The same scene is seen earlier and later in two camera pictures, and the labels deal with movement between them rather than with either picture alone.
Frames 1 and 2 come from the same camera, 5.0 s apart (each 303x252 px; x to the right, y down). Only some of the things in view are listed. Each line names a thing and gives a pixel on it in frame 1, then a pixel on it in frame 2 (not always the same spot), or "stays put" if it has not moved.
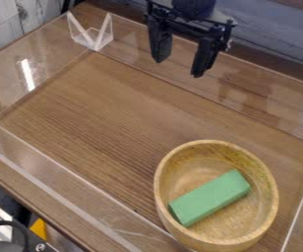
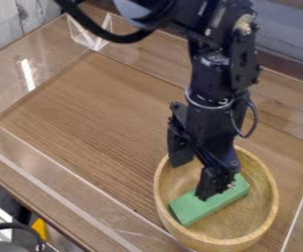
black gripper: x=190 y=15 -> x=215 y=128
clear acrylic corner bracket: x=92 y=37 stays put
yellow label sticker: x=40 y=228 stays put
